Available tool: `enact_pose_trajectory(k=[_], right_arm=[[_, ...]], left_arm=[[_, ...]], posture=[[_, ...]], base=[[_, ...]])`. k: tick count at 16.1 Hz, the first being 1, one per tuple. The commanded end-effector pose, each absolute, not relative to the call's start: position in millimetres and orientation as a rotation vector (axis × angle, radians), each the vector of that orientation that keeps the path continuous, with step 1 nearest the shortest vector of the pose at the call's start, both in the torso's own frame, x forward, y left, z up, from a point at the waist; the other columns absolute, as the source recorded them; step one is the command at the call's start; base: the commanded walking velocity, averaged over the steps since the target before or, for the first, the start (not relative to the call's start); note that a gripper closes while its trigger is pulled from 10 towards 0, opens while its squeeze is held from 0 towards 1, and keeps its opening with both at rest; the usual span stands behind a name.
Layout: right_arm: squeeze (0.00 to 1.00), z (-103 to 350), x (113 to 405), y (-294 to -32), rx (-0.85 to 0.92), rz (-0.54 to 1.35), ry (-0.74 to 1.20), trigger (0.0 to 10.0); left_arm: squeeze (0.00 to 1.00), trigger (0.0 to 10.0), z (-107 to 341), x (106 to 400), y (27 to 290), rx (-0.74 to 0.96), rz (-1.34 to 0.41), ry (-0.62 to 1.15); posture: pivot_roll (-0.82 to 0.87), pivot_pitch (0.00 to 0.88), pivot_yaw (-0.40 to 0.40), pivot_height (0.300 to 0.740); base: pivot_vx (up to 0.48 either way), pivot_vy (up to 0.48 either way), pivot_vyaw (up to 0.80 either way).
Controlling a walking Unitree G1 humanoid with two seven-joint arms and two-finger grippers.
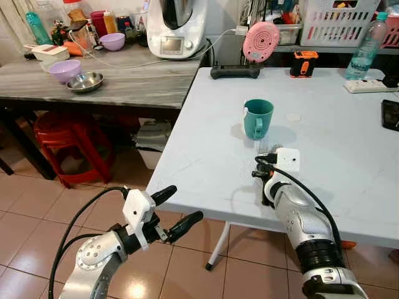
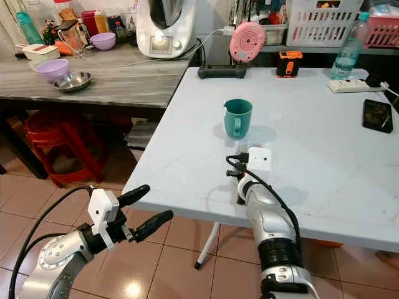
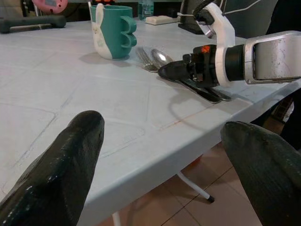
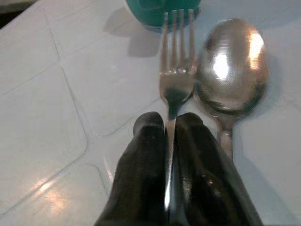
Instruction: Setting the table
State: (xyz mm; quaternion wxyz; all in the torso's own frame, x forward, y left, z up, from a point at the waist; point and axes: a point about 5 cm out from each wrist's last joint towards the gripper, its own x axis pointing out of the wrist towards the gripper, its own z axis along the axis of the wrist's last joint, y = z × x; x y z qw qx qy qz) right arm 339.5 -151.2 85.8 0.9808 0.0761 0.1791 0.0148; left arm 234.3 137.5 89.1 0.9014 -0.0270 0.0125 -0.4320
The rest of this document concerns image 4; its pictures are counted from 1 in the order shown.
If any silver metal fork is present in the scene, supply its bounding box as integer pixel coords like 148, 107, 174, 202
159, 8, 198, 218

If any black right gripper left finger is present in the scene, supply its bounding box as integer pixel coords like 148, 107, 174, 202
93, 111, 170, 226

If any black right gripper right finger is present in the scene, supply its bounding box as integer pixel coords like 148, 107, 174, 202
173, 112, 263, 226

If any silver metal spoon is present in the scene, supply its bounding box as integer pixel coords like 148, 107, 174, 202
192, 17, 269, 163

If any teal green cup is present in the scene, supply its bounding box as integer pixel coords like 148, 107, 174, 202
125, 0, 202, 27

